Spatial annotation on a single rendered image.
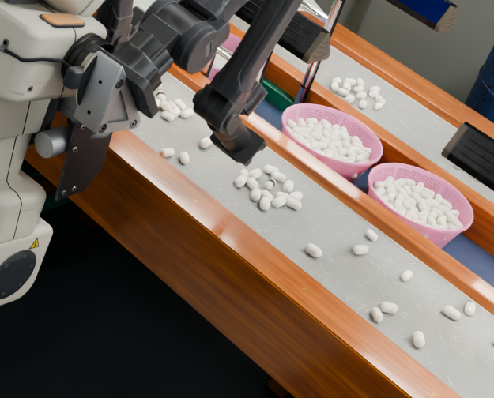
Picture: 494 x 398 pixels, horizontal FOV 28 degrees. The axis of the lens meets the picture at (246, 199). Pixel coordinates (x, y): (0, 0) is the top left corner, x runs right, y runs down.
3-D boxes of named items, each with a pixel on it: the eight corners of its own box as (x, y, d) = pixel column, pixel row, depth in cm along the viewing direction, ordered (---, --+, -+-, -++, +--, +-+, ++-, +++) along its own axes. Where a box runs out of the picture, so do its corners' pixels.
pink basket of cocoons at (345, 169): (354, 209, 238) (369, 177, 233) (255, 161, 242) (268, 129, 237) (378, 165, 261) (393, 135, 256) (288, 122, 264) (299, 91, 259)
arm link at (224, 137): (198, 119, 188) (220, 134, 185) (221, 91, 188) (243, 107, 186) (210, 133, 194) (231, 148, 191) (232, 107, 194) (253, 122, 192)
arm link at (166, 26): (131, 33, 146) (158, 53, 145) (178, -10, 149) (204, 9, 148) (138, 66, 155) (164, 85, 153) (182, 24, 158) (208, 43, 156)
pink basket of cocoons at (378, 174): (421, 275, 224) (439, 243, 219) (333, 209, 235) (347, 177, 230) (475, 243, 243) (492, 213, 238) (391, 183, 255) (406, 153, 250)
